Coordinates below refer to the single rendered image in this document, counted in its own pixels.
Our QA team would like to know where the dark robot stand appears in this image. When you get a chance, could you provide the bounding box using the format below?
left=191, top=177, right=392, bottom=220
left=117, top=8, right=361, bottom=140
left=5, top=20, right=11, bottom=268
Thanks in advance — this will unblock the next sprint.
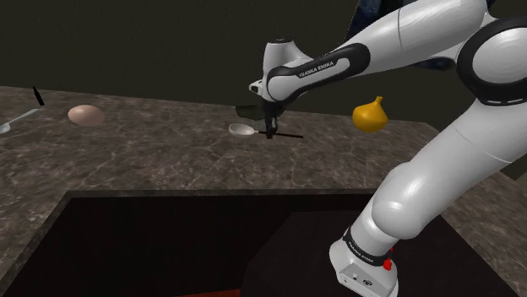
left=240, top=211, right=518, bottom=297

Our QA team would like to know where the yellow onion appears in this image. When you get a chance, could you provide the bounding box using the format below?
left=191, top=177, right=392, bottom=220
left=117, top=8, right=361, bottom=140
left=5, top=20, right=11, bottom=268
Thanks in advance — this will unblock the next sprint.
left=352, top=95, right=389, bottom=134

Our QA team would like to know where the white spoon with black handle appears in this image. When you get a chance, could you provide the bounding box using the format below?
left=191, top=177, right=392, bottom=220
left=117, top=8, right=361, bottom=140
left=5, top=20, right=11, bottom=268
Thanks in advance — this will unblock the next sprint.
left=228, top=123, right=304, bottom=139

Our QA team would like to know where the beige egg-shaped thing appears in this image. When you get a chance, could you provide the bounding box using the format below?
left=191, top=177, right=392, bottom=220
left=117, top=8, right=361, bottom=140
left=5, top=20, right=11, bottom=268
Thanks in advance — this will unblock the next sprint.
left=67, top=104, right=106, bottom=127

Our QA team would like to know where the silver spoon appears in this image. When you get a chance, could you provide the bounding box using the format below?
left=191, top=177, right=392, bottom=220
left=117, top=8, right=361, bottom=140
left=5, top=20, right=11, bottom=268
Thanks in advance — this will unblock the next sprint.
left=0, top=108, right=41, bottom=135

